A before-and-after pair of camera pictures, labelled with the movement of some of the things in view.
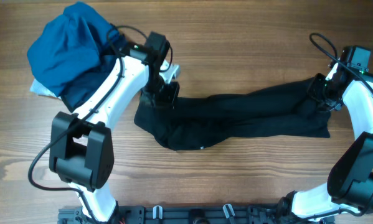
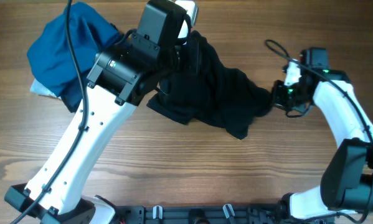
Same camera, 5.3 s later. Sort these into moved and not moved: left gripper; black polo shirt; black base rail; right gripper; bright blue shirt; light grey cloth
Moved: left gripper; right gripper; black polo shirt
Not moved: bright blue shirt; light grey cloth; black base rail
